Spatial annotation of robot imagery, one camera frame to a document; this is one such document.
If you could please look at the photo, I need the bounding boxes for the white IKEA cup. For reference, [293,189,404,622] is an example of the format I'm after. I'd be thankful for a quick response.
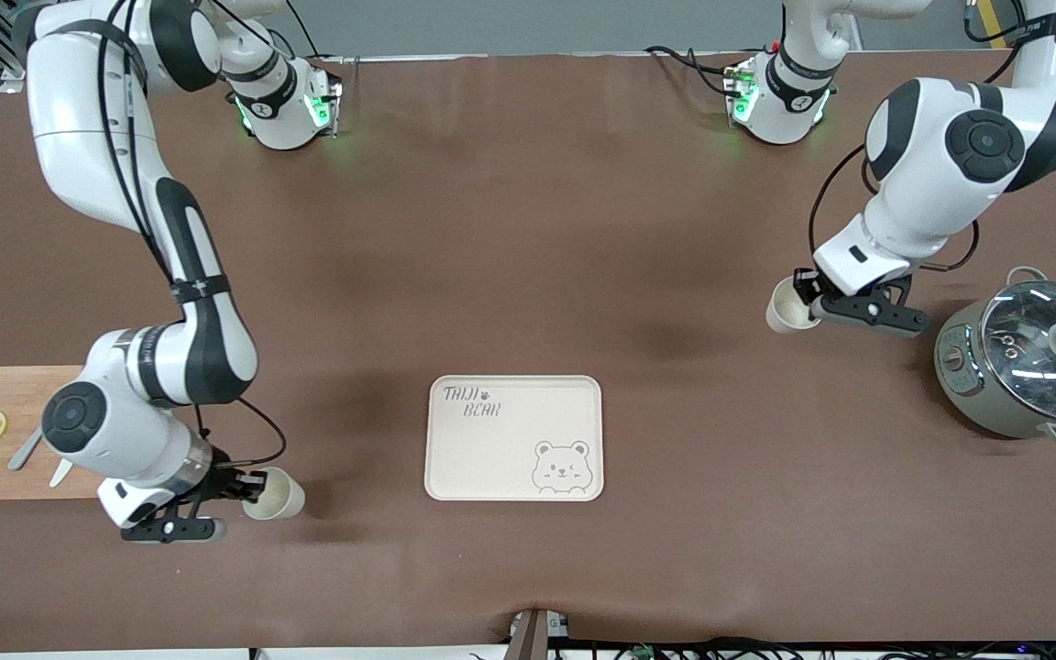
[241,466,307,522]
[764,276,823,335]

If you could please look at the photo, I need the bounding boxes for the black base cable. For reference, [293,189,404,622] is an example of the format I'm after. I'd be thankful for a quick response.
[643,45,742,98]
[271,0,362,65]

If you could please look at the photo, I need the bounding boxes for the black right base cable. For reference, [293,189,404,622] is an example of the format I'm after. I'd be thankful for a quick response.
[271,0,362,65]

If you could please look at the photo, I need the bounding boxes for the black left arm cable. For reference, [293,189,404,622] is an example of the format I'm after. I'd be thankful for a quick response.
[807,142,981,276]

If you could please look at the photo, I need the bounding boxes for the grey-green electric cooking pot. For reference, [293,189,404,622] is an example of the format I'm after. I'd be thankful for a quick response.
[934,266,1056,450]

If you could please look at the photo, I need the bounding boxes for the grey table clamp mount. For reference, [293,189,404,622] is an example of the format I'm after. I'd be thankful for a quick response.
[507,608,572,660]

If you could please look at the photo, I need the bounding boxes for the grey plastic knife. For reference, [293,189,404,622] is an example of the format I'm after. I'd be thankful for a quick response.
[7,424,46,472]

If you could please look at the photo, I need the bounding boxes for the cream bear print tray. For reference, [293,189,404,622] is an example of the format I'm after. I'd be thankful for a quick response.
[424,375,604,502]

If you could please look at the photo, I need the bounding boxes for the glass pot lid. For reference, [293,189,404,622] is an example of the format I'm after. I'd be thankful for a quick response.
[981,280,1056,424]

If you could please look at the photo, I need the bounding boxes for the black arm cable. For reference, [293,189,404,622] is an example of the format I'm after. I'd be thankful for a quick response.
[807,142,981,276]
[95,0,289,470]

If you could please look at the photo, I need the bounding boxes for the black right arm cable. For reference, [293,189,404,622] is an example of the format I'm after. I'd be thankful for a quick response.
[95,0,289,470]

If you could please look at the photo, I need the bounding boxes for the black left base cable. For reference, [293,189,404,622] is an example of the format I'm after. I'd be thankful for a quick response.
[643,45,742,98]

